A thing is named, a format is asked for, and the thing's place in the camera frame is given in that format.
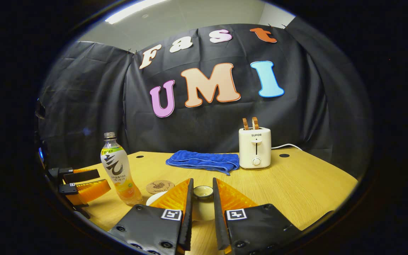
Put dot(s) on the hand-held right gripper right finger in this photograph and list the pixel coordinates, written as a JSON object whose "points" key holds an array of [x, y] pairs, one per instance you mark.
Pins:
{"points": [[219, 219]]}

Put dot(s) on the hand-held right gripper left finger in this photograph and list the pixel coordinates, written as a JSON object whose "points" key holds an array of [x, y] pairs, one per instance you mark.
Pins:
{"points": [[188, 219]]}

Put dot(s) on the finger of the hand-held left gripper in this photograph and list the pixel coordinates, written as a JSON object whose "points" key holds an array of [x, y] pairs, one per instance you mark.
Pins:
{"points": [[67, 188], [81, 176]]}

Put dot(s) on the clear water bottle orange drink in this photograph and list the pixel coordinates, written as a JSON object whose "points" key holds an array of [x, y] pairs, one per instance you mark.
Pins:
{"points": [[117, 166]]}

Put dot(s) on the cream teacup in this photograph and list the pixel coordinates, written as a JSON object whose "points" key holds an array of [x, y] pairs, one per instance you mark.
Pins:
{"points": [[154, 199]]}

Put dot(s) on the round wooden coaster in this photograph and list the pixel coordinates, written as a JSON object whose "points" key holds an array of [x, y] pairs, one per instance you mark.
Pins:
{"points": [[159, 186]]}

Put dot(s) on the blue towel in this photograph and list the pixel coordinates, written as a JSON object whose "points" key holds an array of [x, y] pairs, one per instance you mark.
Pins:
{"points": [[200, 161]]}

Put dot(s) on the white toaster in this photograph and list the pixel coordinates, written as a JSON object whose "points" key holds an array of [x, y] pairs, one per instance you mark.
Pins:
{"points": [[255, 148]]}

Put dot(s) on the brown toast slice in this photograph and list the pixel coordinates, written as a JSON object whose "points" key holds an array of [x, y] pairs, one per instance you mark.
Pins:
{"points": [[255, 123], [245, 124]]}

